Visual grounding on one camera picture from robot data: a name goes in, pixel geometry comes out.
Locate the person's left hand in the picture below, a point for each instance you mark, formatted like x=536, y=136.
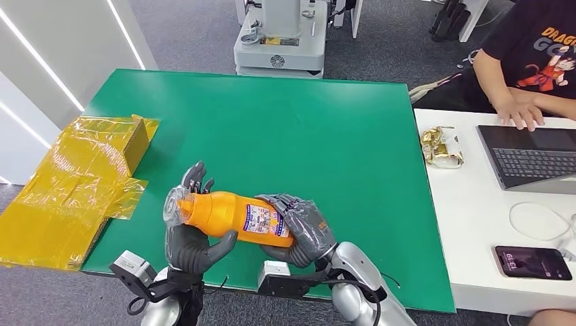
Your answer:
x=523, y=92

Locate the gold snack wrapper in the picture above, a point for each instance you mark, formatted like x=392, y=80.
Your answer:
x=440, y=147

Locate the white furniture leg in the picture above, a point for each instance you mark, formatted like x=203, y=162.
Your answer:
x=472, y=18

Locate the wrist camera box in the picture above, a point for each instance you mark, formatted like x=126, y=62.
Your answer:
x=135, y=265
x=283, y=283

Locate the grey laptop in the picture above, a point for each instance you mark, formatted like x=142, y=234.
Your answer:
x=531, y=162

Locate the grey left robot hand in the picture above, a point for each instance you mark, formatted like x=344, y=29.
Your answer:
x=189, y=252

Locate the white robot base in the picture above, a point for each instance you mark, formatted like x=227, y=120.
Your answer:
x=288, y=49

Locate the white desk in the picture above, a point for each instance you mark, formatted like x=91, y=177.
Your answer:
x=468, y=234

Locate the beige bag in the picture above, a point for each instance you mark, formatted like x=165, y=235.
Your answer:
x=420, y=92

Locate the person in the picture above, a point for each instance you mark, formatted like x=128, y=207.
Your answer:
x=540, y=18

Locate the person's knee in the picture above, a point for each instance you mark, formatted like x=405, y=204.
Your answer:
x=553, y=318

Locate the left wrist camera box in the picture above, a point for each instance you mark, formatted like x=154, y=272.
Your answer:
x=135, y=265

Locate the black smartphone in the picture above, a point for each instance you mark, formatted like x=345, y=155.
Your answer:
x=533, y=262

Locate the person's right forearm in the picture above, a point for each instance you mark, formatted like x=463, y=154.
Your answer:
x=492, y=76

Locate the white panel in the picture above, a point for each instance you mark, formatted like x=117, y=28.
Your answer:
x=355, y=18

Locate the yellow taped cardboard box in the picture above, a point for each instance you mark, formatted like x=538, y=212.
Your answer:
x=54, y=202

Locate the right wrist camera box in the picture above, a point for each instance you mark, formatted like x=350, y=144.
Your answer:
x=283, y=283

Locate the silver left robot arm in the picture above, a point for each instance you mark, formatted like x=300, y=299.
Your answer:
x=166, y=310

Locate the person's left forearm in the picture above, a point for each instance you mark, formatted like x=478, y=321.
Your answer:
x=558, y=108

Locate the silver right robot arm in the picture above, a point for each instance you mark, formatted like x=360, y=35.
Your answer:
x=360, y=292

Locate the orange plastic bottle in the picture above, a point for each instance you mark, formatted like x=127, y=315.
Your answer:
x=220, y=213

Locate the person's right hand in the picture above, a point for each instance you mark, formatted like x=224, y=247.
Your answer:
x=517, y=112

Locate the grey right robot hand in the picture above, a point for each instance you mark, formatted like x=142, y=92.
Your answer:
x=310, y=234

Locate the green table mat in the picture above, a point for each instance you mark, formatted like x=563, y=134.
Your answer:
x=270, y=135

